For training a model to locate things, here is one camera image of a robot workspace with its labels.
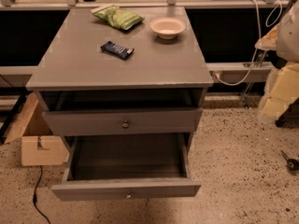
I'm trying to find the dark blue snack bar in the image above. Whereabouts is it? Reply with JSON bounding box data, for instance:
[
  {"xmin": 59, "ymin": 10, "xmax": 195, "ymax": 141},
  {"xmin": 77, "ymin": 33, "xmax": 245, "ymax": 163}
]
[{"xmin": 101, "ymin": 41, "xmax": 134, "ymax": 60}]

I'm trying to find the black floor cable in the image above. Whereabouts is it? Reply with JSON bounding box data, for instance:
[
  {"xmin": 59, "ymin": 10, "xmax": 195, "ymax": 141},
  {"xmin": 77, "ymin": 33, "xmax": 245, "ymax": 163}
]
[{"xmin": 32, "ymin": 165, "xmax": 52, "ymax": 224}]

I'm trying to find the green chip bag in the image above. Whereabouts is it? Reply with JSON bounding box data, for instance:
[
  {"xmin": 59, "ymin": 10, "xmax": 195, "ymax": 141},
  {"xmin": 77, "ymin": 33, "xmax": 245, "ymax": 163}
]
[{"xmin": 91, "ymin": 5, "xmax": 144, "ymax": 31}]

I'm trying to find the black caster wheel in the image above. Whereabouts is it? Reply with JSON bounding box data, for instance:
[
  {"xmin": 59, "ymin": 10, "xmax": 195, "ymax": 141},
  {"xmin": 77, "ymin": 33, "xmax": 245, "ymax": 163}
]
[{"xmin": 281, "ymin": 150, "xmax": 299, "ymax": 171}]

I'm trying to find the metal diagonal support rod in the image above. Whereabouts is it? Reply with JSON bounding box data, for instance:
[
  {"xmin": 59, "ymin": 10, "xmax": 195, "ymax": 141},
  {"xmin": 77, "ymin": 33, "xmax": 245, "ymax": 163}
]
[{"xmin": 240, "ymin": 51, "xmax": 267, "ymax": 108}]

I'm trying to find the cardboard box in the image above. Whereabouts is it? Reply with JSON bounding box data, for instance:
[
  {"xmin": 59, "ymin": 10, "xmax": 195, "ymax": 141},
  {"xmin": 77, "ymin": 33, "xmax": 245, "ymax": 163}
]
[{"xmin": 5, "ymin": 93, "xmax": 69, "ymax": 166}]

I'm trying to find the grey wooden drawer cabinet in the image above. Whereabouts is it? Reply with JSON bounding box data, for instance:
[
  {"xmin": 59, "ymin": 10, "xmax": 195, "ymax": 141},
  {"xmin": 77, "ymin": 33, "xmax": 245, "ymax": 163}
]
[{"xmin": 25, "ymin": 6, "xmax": 215, "ymax": 151}]

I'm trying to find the grey drawer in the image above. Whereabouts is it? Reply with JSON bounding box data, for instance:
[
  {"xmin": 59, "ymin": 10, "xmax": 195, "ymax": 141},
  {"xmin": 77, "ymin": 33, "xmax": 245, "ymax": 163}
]
[
  {"xmin": 51, "ymin": 133, "xmax": 201, "ymax": 201},
  {"xmin": 43, "ymin": 108, "xmax": 202, "ymax": 136}
]

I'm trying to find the white paper bowl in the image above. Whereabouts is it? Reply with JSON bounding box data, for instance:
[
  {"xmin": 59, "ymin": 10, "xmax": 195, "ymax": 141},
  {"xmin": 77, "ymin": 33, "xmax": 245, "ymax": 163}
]
[{"xmin": 150, "ymin": 17, "xmax": 186, "ymax": 39}]

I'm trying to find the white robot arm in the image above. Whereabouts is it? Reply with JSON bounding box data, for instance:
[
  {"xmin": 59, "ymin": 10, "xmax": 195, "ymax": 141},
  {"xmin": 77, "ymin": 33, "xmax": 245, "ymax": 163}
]
[{"xmin": 255, "ymin": 1, "xmax": 299, "ymax": 123}]

